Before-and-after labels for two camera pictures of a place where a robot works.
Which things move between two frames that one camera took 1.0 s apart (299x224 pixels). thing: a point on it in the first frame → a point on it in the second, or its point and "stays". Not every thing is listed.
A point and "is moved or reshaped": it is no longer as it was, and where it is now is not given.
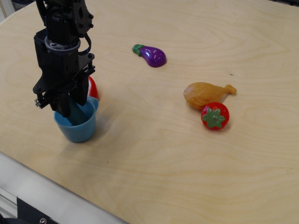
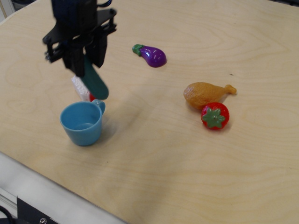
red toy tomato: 215,115 stays
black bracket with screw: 28,214 stays
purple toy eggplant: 153,56 stays
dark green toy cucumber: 77,116 → 97,86
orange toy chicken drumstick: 198,94 stays
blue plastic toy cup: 83,131 is moved or reshaped
